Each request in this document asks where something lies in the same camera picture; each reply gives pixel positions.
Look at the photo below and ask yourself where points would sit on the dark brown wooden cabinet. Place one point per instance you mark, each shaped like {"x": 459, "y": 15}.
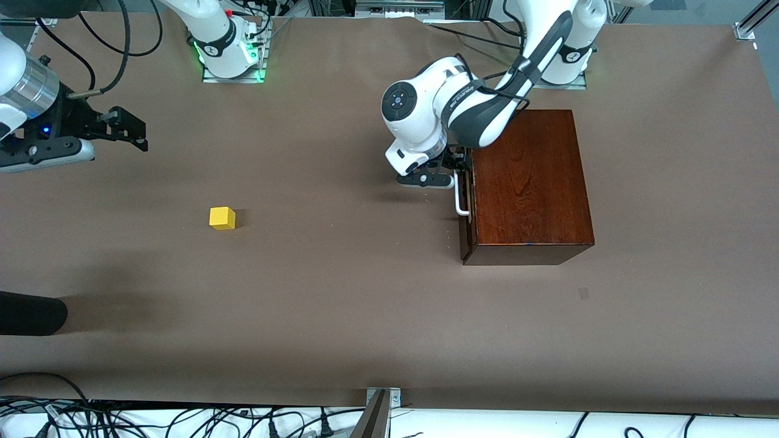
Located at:
{"x": 529, "y": 182}

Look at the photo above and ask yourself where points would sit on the black rounded object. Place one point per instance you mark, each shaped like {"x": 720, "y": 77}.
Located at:
{"x": 30, "y": 313}

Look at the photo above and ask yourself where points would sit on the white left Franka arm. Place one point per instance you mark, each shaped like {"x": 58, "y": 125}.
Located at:
{"x": 487, "y": 115}

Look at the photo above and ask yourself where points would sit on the small metal bracket plate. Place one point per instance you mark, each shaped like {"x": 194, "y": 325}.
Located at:
{"x": 395, "y": 396}

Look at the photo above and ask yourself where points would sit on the grey equipment box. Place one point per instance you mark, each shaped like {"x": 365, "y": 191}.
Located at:
{"x": 398, "y": 7}

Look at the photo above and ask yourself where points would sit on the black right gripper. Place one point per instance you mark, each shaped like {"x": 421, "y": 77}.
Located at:
{"x": 73, "y": 119}

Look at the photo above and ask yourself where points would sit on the yellow cube block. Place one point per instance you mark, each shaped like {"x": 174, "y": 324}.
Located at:
{"x": 222, "y": 218}

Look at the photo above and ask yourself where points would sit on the aluminium corner profile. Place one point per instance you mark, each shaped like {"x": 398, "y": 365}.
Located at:
{"x": 42, "y": 27}
{"x": 751, "y": 21}

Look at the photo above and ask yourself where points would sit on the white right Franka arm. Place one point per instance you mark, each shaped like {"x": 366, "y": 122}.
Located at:
{"x": 213, "y": 30}

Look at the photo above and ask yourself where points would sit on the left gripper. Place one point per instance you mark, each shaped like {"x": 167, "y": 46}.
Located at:
{"x": 453, "y": 159}

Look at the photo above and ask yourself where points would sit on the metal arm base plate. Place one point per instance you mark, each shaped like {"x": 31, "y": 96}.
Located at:
{"x": 563, "y": 85}
{"x": 263, "y": 61}

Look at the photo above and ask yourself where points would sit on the paper table cover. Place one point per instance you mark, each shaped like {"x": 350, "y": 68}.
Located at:
{"x": 304, "y": 292}

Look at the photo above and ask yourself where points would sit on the dark metal bar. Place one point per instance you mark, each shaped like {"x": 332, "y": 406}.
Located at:
{"x": 372, "y": 420}

